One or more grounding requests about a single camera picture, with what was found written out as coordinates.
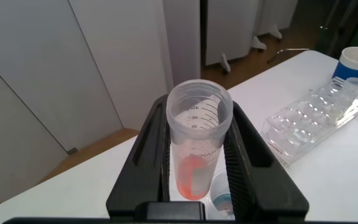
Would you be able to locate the blue white paper cup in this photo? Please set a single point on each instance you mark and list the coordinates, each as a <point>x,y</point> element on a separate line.
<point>350,70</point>

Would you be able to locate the clear glass beaker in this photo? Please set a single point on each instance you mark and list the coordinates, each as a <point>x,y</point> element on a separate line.
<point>221,199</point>

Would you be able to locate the clear acrylic test tube rack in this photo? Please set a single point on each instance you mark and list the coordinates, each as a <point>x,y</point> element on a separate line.
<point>306,130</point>

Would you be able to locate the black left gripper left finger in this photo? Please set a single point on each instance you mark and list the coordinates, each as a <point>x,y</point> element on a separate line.
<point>145,174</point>

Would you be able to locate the red pigment test tube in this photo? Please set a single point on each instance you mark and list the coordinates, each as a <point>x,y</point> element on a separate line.
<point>194,177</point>

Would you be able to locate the white angled partition panel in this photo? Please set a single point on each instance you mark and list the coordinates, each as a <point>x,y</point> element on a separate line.
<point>183,40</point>

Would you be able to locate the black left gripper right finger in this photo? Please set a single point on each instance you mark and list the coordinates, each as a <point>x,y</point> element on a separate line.
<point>266,183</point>

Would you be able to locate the white partition foot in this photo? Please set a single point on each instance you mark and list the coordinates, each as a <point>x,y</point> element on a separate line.
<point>225,63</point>

